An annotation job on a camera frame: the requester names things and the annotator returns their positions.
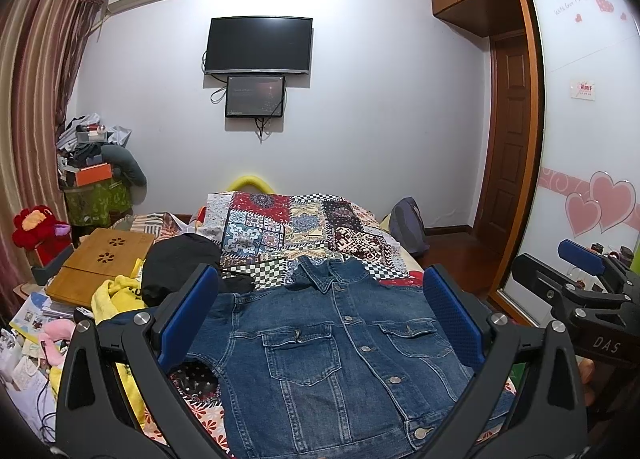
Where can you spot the blue denim jacket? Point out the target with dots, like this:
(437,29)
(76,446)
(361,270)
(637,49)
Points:
(330,365)

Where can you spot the dark green pillow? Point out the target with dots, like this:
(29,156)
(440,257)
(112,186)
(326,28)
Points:
(122,158)

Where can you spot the red plush toy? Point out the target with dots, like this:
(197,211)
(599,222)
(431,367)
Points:
(40,234)

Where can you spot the wooden wardrobe with sliding door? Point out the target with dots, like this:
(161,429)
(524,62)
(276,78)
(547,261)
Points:
(581,175)

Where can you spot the green patterned storage box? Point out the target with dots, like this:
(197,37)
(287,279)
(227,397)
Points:
(98,204)

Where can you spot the yellow garment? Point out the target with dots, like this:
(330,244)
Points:
(116,296)

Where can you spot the patchwork patterned bed quilt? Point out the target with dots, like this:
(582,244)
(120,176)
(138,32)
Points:
(265,236)

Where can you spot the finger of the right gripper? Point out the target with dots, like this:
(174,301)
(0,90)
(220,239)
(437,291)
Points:
(583,258)

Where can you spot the black wall television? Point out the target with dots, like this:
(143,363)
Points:
(260,44)

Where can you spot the orange box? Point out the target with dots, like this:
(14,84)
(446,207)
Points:
(91,174)

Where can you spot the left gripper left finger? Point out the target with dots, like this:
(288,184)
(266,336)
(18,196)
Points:
(94,418)

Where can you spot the small black wall monitor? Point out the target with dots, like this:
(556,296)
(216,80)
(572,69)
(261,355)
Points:
(255,96)

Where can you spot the striped red curtain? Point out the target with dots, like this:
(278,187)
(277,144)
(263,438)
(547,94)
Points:
(42,43)

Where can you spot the black garment pile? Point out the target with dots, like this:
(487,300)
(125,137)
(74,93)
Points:
(171,262)

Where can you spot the grey purple backpack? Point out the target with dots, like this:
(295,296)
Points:
(407,227)

